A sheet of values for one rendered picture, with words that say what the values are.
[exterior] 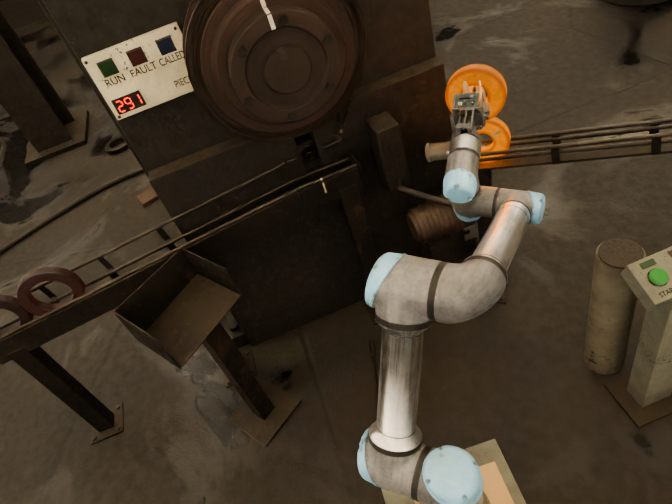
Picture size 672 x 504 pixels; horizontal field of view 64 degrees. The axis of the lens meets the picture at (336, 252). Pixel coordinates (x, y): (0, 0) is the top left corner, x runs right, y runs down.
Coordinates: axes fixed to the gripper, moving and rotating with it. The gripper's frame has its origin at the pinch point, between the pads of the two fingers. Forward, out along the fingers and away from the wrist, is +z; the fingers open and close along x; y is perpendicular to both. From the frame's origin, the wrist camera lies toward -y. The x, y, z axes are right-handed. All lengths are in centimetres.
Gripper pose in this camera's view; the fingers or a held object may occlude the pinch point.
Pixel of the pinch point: (475, 87)
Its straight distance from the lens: 152.6
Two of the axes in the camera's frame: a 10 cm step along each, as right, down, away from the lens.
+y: -3.0, -4.8, -8.3
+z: 2.1, -8.8, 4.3
